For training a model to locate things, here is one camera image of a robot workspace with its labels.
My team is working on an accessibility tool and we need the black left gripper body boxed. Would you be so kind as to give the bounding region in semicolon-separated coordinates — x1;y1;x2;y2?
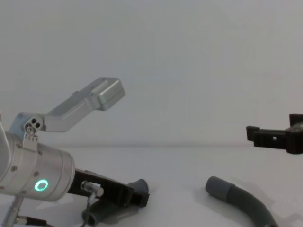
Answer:
67;168;150;208

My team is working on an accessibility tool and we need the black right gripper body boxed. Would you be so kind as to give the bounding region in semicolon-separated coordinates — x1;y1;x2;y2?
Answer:
285;113;303;155

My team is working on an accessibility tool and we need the white table cloth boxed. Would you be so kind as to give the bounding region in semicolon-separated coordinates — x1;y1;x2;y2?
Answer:
0;144;303;227

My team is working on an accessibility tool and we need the thin dark cable silver plug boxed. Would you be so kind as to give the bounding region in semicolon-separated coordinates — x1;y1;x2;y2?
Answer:
81;181;105;227

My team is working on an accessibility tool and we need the dark grey bent hose piece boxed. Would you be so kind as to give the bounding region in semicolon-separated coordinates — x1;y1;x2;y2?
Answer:
81;179;149;226

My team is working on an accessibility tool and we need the grey hose with pale cuff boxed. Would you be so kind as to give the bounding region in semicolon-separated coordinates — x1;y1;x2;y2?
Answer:
205;175;280;227

